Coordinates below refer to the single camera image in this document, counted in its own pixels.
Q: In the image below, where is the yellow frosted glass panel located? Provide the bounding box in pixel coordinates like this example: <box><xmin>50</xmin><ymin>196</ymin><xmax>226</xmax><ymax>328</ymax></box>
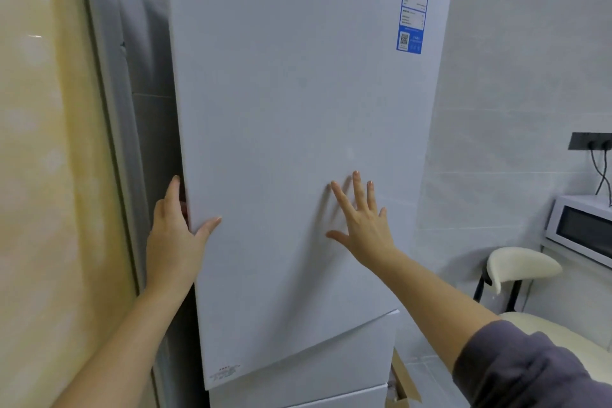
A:
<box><xmin>0</xmin><ymin>0</ymin><xmax>144</xmax><ymax>408</ymax></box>

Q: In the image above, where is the white refrigerator door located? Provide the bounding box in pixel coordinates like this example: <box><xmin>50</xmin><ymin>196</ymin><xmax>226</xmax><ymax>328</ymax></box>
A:
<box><xmin>165</xmin><ymin>0</ymin><xmax>456</xmax><ymax>391</ymax></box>

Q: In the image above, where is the white refrigerator drawer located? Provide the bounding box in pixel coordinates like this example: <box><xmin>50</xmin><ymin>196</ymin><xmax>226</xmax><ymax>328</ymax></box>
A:
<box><xmin>210</xmin><ymin>383</ymin><xmax>390</xmax><ymax>408</ymax></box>
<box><xmin>208</xmin><ymin>310</ymin><xmax>401</xmax><ymax>397</ymax></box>

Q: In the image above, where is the person's left forearm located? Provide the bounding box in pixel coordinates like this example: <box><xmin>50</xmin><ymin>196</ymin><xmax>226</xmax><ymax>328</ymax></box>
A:
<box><xmin>52</xmin><ymin>279</ymin><xmax>197</xmax><ymax>408</ymax></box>

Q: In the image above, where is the white refrigerator middle drawer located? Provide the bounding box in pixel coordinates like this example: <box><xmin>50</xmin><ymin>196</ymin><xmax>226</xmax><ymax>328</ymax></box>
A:
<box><xmin>208</xmin><ymin>310</ymin><xmax>401</xmax><ymax>397</ymax></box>

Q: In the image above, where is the black wall socket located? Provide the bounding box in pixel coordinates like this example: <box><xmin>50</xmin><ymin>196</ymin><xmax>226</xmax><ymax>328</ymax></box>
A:
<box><xmin>568</xmin><ymin>132</ymin><xmax>612</xmax><ymax>151</ymax></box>

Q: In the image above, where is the person's right forearm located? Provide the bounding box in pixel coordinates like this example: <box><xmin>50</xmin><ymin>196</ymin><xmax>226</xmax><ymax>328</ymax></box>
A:
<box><xmin>370</xmin><ymin>250</ymin><xmax>500</xmax><ymax>373</ymax></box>

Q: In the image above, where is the black power cable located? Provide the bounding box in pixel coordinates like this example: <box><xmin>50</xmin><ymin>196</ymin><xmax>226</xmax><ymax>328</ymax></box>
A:
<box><xmin>595</xmin><ymin>141</ymin><xmax>612</xmax><ymax>195</ymax></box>
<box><xmin>590</xmin><ymin>142</ymin><xmax>612</xmax><ymax>207</ymax></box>

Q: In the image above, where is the person's left hand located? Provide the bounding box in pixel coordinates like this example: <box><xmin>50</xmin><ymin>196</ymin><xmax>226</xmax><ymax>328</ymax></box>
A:
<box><xmin>146</xmin><ymin>175</ymin><xmax>222</xmax><ymax>295</ymax></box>

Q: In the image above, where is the white refrigerator bottom drawer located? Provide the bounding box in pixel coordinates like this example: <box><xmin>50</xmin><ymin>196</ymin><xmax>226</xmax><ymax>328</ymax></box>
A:
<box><xmin>210</xmin><ymin>383</ymin><xmax>390</xmax><ymax>408</ymax></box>

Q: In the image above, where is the blue energy label sticker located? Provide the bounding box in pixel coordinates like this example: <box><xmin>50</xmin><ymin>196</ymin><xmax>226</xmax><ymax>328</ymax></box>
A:
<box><xmin>396</xmin><ymin>0</ymin><xmax>433</xmax><ymax>55</ymax></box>

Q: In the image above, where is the person's right hand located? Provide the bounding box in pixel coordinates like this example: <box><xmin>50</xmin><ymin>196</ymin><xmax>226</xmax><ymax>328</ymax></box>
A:
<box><xmin>326</xmin><ymin>171</ymin><xmax>398</xmax><ymax>270</ymax></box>

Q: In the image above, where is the cream chair with black frame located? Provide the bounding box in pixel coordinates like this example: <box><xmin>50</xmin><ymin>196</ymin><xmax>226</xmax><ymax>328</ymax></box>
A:
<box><xmin>473</xmin><ymin>246</ymin><xmax>612</xmax><ymax>382</ymax></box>

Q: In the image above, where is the brown cardboard box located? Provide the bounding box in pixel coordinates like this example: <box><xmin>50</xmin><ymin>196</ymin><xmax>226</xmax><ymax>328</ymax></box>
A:
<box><xmin>385</xmin><ymin>348</ymin><xmax>422</xmax><ymax>408</ymax></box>

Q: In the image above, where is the white microwave oven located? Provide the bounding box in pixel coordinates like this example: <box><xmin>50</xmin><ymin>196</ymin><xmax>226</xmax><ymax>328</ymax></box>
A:
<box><xmin>544</xmin><ymin>195</ymin><xmax>612</xmax><ymax>270</ymax></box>

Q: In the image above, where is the grey sleeve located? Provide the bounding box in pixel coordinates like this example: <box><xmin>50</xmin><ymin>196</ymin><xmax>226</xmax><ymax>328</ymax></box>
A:
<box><xmin>452</xmin><ymin>320</ymin><xmax>612</xmax><ymax>408</ymax></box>

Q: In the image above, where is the white refrigerator body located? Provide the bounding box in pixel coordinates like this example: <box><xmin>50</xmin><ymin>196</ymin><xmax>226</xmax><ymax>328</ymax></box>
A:
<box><xmin>79</xmin><ymin>0</ymin><xmax>211</xmax><ymax>408</ymax></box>

